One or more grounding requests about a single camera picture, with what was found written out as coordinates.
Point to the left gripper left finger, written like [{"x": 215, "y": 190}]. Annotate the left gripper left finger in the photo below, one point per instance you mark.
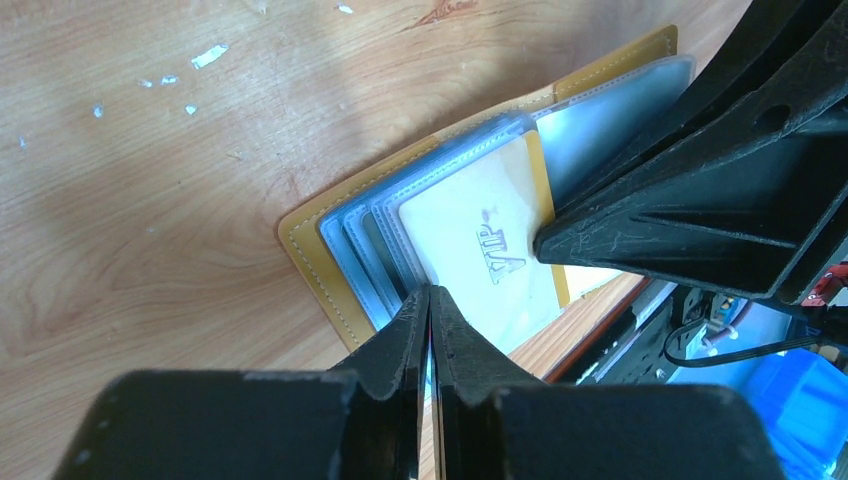
[{"x": 359, "y": 419}]

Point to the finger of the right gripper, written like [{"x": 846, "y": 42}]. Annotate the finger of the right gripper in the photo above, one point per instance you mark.
[{"x": 741, "y": 186}]

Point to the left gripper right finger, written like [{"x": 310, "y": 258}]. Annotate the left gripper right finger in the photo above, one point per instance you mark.
[{"x": 495, "y": 420}]

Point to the yellow leather card holder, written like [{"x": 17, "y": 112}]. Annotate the yellow leather card holder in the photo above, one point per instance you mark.
[{"x": 349, "y": 242}]

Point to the gold VIP card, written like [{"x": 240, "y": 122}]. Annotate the gold VIP card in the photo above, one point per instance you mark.
[{"x": 473, "y": 234}]

